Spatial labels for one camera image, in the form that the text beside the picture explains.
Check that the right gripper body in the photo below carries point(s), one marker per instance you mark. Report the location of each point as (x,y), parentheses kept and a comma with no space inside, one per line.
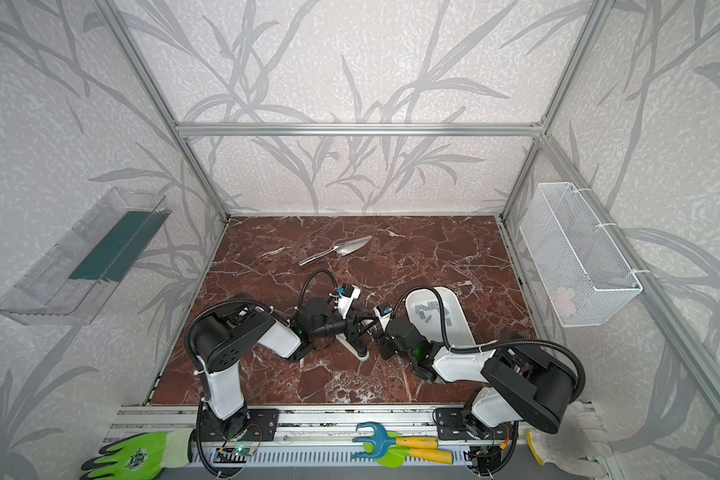
(381,328)

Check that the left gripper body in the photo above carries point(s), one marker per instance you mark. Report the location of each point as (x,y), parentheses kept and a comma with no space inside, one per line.
(351,324)

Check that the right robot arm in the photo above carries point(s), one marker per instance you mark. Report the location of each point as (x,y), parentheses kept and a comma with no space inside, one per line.
(521,379)

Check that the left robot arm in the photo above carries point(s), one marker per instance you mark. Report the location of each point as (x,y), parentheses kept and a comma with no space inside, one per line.
(219,337)

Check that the grey staple strip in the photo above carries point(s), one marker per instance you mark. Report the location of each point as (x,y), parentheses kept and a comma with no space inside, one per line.
(426,311)

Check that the silver metal trowel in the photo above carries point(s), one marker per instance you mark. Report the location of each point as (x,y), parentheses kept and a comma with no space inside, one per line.
(341,249)

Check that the teal garden hand rake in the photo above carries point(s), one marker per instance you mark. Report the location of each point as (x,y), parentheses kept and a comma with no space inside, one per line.
(381,441)

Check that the green garden hand shovel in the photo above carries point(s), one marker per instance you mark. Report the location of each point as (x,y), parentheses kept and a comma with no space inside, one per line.
(396,456)

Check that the green circuit board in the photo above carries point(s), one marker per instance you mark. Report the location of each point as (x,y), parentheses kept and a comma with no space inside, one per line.
(232,453)

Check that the pink object in basket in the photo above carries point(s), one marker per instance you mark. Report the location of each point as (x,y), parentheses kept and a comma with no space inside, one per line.
(564,301)

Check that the white cloth glove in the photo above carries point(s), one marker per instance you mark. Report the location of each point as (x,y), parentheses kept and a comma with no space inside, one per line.
(581,435)

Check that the green work glove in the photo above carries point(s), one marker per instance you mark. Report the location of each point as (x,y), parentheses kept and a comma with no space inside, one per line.
(142,456)

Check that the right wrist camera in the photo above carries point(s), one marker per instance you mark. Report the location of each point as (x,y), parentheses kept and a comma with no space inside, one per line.
(384,314)

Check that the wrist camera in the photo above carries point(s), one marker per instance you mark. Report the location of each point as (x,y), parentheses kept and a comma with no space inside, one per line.
(345,295)
(384,314)

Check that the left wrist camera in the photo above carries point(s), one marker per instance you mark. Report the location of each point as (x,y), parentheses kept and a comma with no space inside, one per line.
(345,295)

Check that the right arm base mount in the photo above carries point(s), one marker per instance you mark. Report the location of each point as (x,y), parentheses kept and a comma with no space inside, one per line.
(451,424)

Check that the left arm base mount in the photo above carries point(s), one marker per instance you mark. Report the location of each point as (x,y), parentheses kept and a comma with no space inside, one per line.
(248,424)

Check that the aluminium frame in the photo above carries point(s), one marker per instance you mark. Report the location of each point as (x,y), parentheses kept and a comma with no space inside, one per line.
(679,337)

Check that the white wire mesh basket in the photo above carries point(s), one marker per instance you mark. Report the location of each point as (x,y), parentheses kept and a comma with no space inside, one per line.
(571,247)

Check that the clear plastic wall shelf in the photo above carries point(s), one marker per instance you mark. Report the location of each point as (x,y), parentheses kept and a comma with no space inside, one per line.
(72,282)

